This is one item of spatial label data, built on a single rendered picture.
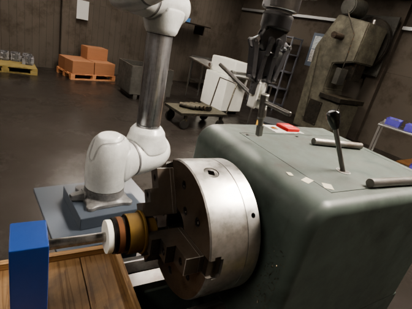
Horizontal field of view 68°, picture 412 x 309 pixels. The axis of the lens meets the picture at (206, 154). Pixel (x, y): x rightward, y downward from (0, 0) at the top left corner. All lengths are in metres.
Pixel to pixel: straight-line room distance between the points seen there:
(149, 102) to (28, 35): 6.88
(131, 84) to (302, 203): 5.70
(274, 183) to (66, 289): 0.54
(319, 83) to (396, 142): 2.01
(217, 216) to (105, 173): 0.68
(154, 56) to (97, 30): 7.14
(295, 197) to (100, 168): 0.76
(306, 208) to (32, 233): 0.51
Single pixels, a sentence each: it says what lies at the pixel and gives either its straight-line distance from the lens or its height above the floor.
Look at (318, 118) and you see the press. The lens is 6.88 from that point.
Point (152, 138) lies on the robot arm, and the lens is 1.28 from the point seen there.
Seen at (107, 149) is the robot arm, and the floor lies 1.04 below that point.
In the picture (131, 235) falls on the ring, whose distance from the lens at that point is 0.65.
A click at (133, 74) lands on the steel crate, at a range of 6.16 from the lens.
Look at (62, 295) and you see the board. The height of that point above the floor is 0.88.
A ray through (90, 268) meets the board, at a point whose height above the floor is 0.89.
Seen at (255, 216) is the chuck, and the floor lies 1.18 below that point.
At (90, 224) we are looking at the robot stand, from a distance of 1.23.
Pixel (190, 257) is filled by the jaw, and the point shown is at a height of 1.11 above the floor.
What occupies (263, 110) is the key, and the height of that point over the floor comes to 1.35.
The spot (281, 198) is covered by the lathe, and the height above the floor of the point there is 1.22.
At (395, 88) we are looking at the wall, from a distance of 7.52.
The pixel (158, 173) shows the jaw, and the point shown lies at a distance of 0.70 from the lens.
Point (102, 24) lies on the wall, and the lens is 8.37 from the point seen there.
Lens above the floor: 1.50
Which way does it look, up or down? 21 degrees down
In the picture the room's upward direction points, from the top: 13 degrees clockwise
